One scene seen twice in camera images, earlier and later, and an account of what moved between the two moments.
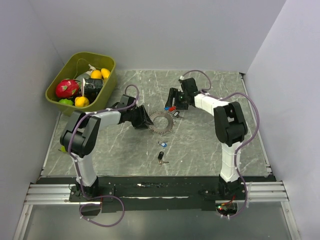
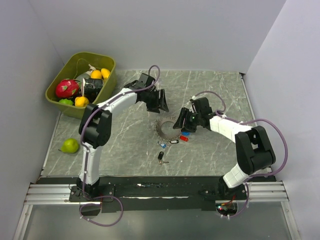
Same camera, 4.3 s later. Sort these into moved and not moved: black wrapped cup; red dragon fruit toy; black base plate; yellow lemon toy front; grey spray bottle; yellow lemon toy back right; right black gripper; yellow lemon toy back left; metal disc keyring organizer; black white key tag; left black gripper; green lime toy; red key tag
Moved: left black gripper; metal disc keyring organizer; black white key tag; right black gripper; red key tag
Not moved: yellow lemon toy front; grey spray bottle; black wrapped cup; yellow lemon toy back right; yellow lemon toy back left; green lime toy; red dragon fruit toy; black base plate
